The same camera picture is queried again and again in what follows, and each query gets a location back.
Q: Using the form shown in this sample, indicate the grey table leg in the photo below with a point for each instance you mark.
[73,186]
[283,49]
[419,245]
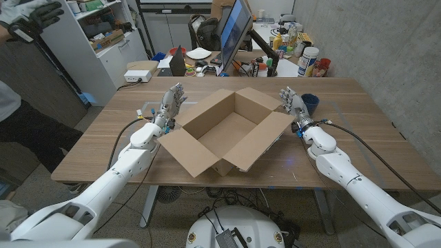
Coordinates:
[149,206]
[324,210]

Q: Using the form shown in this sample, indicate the white plate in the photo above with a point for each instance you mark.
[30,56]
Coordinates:
[198,53]

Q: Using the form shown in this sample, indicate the blue plastic bin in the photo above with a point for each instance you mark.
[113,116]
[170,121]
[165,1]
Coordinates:
[158,56]

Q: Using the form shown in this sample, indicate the yellow mustard bottle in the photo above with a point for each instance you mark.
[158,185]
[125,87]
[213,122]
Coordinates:
[277,42]

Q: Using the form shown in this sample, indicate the black keyboard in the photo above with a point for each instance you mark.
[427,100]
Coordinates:
[216,59]

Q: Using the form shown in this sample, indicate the black round fan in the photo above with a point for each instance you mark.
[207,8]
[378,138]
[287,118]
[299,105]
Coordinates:
[168,194]

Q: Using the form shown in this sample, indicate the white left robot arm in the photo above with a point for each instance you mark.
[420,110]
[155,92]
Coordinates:
[113,175]

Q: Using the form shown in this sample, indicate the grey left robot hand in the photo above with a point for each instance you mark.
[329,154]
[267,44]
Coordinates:
[169,103]

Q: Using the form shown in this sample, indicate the small tan cardboard box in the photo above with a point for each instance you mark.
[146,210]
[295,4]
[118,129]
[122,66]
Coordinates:
[142,64]

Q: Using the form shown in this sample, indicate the cardboard box with printed label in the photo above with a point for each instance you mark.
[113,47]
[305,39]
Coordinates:
[107,41]

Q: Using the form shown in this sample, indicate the black backpack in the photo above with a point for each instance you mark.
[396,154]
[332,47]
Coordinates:
[206,32]

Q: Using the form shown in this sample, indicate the black teleoperation glove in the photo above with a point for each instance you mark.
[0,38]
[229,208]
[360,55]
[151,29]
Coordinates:
[38,15]

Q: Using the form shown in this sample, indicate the computer monitor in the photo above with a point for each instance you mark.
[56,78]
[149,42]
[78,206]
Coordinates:
[234,31]

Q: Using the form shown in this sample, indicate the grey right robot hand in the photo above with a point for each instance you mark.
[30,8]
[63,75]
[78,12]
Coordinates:
[294,103]

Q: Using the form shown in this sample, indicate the red bowl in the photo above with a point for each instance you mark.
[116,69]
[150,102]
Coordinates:
[175,51]

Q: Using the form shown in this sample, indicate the white shelf cabinet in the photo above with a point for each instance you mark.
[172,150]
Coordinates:
[86,69]

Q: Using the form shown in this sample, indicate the open cardboard box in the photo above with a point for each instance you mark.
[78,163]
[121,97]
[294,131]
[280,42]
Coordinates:
[227,134]

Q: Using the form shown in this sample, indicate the white power box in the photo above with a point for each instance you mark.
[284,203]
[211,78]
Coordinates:
[137,75]

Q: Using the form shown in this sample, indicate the white robot torso edge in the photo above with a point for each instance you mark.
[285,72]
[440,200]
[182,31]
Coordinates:
[69,244]

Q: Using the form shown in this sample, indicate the light grey fabric bundle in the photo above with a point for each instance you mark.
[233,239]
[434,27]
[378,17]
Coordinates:
[12,215]

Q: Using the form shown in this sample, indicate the person's bare forearm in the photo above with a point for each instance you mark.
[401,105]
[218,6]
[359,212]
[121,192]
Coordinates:
[2,33]

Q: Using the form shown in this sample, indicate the white wipes canister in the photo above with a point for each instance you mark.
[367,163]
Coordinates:
[307,62]

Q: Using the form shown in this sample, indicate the black bottle with white lettering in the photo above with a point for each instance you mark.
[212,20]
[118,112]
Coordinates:
[255,70]

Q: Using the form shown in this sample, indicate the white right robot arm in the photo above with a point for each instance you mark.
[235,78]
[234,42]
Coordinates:
[361,189]

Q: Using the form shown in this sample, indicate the person in grey shirt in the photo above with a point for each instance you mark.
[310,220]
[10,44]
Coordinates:
[31,134]

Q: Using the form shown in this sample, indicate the white game controller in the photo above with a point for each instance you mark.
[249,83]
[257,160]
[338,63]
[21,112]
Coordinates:
[206,69]

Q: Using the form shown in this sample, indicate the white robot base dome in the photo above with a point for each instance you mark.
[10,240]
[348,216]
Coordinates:
[237,220]

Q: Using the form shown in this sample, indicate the dark blue cup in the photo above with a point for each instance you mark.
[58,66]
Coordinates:
[311,101]

